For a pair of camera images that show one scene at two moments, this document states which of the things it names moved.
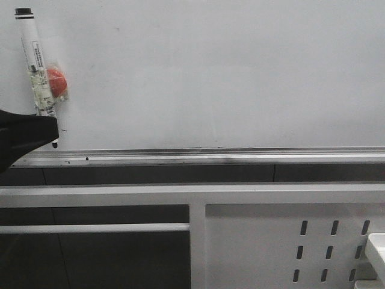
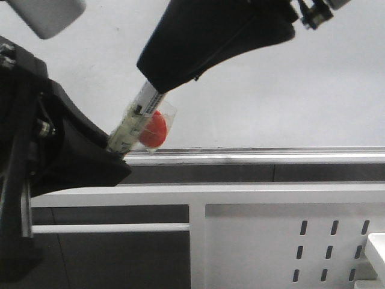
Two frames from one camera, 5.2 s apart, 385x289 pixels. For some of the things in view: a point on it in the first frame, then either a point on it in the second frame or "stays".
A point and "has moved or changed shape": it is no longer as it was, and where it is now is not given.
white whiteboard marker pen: x=39 y=77 has moved or changed shape
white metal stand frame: x=196 y=196 stays
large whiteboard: x=206 y=73 stays
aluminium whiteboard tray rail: x=138 y=156 stays
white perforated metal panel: x=290 y=246 stays
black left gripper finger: x=20 y=133 → x=72 y=153
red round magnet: x=58 y=82 → x=153 y=133
